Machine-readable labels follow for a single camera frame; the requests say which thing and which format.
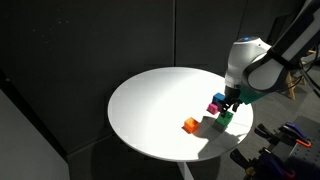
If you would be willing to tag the blue orange clamps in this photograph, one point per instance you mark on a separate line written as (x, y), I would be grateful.
(306, 160)

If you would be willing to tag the blue block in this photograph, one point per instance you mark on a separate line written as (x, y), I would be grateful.
(218, 97)

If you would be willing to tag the wooden armchair gray cushion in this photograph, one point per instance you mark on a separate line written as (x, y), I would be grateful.
(292, 88)

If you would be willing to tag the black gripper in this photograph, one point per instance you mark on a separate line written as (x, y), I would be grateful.
(233, 94)

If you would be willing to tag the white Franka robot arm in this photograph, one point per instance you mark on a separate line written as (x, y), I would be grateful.
(243, 60)

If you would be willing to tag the white table pedestal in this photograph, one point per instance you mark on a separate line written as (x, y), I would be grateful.
(185, 171)

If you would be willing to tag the pink block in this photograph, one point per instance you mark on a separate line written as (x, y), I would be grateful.
(212, 108)

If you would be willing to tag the purple spring clamp orange tips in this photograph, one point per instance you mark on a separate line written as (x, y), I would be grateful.
(295, 130)
(270, 163)

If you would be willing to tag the green block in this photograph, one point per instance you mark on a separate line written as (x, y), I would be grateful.
(225, 118)

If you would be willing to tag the gray block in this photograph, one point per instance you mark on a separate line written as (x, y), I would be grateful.
(218, 127)

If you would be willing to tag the orange block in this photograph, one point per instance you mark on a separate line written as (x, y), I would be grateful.
(190, 125)

